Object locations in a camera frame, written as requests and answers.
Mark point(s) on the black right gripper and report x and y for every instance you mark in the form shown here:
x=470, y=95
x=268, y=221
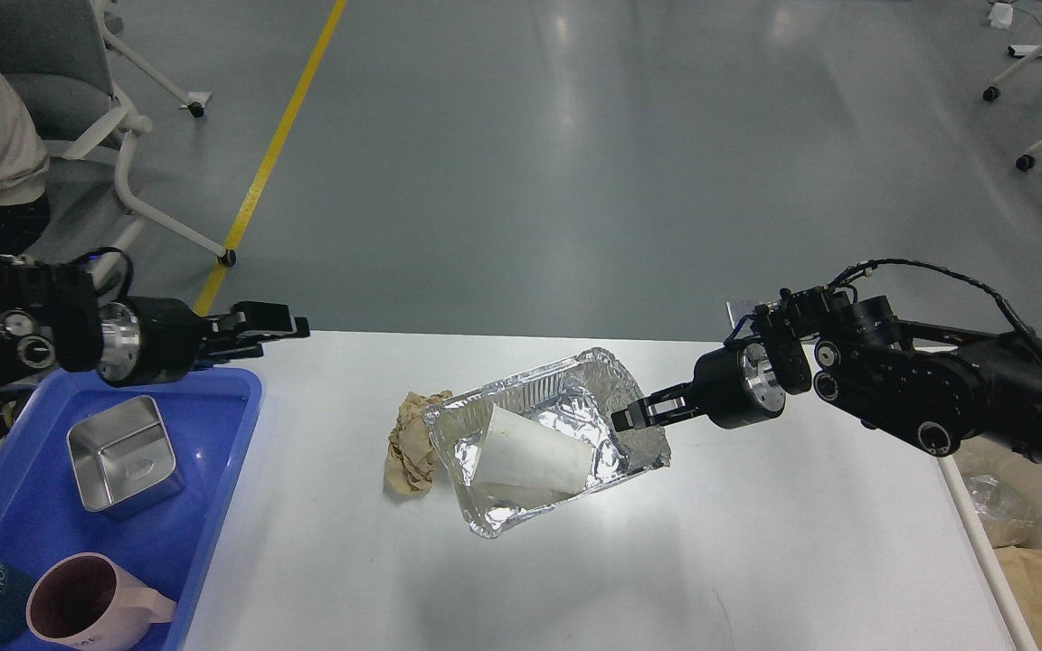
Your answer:
x=732, y=387

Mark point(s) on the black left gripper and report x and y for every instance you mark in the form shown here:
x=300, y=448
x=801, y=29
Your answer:
x=149, y=340

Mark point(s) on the white paper cup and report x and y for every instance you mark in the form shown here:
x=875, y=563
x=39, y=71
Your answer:
x=516, y=451

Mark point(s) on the stainless steel rectangular tray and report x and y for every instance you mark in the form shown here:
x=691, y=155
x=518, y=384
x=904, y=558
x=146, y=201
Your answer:
x=123, y=460

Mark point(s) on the brown paper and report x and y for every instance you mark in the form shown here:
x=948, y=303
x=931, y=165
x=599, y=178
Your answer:
x=411, y=458

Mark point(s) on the pink mug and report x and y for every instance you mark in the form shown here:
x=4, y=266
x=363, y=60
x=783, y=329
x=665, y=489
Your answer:
x=88, y=602

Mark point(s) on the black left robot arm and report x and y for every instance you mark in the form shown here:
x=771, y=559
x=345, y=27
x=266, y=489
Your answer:
x=82, y=317

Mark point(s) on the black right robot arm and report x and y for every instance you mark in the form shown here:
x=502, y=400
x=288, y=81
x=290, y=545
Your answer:
x=930, y=386

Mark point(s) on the floor outlet cover left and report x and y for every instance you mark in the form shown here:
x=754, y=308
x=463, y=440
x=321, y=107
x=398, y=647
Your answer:
x=737, y=309

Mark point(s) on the blue plastic tray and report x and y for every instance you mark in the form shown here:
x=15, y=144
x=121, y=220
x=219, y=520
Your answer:
x=210, y=418

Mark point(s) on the grey office chair far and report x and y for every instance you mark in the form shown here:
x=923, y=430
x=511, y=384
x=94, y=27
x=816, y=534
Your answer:
x=111, y=26

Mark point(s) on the grey office chair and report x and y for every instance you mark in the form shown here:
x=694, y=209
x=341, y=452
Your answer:
x=55, y=55
x=111, y=26

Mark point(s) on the grey office chair near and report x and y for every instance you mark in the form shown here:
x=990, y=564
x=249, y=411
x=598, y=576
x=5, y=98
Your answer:
x=55, y=55

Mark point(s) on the clear plastic bag in bin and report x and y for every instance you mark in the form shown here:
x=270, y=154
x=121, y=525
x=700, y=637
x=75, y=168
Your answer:
x=1008, y=518

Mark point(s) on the white plastic bin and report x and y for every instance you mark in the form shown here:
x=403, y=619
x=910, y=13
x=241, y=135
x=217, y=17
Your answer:
x=977, y=456

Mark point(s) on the white power adapter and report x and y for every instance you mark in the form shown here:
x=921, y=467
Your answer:
x=1001, y=15

